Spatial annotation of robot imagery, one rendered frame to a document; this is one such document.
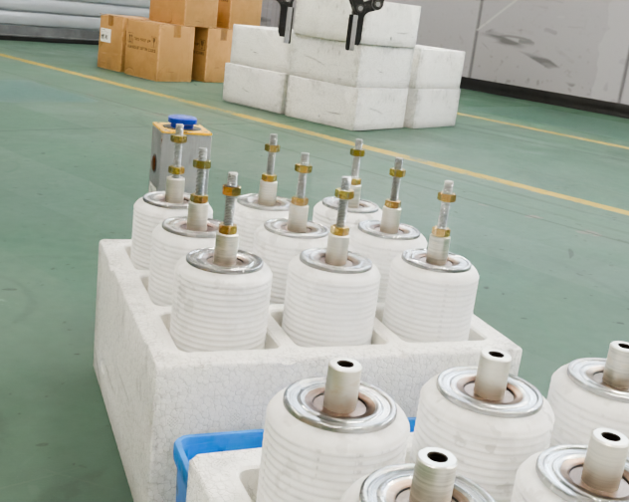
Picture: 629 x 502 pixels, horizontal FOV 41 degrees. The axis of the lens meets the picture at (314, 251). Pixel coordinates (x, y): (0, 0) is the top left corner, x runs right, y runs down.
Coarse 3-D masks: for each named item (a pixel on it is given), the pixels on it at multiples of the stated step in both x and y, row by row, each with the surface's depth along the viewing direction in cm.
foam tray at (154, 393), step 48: (144, 288) 94; (96, 336) 112; (144, 336) 82; (288, 336) 86; (384, 336) 89; (480, 336) 93; (144, 384) 80; (192, 384) 77; (240, 384) 79; (288, 384) 81; (384, 384) 85; (144, 432) 80; (192, 432) 79; (144, 480) 80
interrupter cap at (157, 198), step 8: (152, 192) 105; (160, 192) 106; (184, 192) 107; (144, 200) 102; (152, 200) 102; (160, 200) 104; (184, 200) 105; (168, 208) 100; (176, 208) 101; (184, 208) 101
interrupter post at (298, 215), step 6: (294, 210) 96; (300, 210) 96; (306, 210) 97; (294, 216) 97; (300, 216) 97; (306, 216) 97; (288, 222) 97; (294, 222) 97; (300, 222) 97; (306, 222) 97; (288, 228) 98; (294, 228) 97; (300, 228) 97; (306, 228) 98
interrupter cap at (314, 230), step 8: (264, 224) 97; (272, 224) 98; (280, 224) 99; (312, 224) 100; (320, 224) 100; (272, 232) 95; (280, 232) 95; (288, 232) 95; (296, 232) 96; (304, 232) 97; (312, 232) 96; (320, 232) 97; (328, 232) 98
